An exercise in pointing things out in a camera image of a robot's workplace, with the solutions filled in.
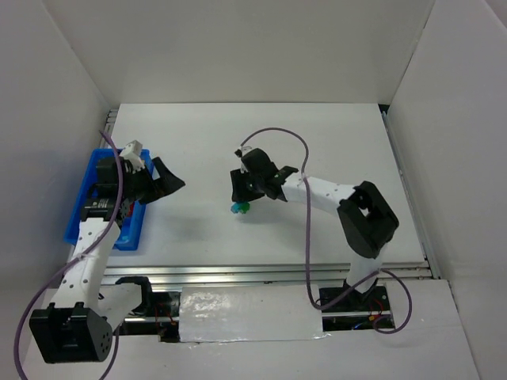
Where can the long red lego brick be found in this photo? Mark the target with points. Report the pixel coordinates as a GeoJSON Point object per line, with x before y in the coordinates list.
{"type": "Point", "coordinates": [126, 209]}

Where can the small green lego brick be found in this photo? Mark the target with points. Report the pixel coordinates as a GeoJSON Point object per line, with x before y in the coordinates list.
{"type": "Point", "coordinates": [243, 208]}

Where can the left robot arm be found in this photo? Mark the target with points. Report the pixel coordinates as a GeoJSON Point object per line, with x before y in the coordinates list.
{"type": "Point", "coordinates": [78, 324]}

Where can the aluminium front rail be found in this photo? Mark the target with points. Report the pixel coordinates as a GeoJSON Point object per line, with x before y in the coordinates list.
{"type": "Point", "coordinates": [254, 274]}

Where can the blue compartment bin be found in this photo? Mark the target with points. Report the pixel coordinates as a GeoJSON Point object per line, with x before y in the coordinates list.
{"type": "Point", "coordinates": [132, 226]}

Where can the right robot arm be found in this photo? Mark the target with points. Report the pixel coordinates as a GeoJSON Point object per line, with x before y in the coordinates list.
{"type": "Point", "coordinates": [366, 218]}

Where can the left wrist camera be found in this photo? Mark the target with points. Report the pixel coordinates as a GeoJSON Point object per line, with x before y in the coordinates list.
{"type": "Point", "coordinates": [132, 154]}

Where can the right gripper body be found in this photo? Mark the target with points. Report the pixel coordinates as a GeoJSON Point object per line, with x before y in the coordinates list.
{"type": "Point", "coordinates": [245, 184]}

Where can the white taped panel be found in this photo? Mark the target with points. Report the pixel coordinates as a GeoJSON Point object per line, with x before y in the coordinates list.
{"type": "Point", "coordinates": [248, 313]}

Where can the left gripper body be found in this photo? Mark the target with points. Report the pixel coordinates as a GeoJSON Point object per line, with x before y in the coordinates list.
{"type": "Point", "coordinates": [150, 184]}

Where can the long teal lego brick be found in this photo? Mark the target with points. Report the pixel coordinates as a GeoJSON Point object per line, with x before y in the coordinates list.
{"type": "Point", "coordinates": [237, 208]}

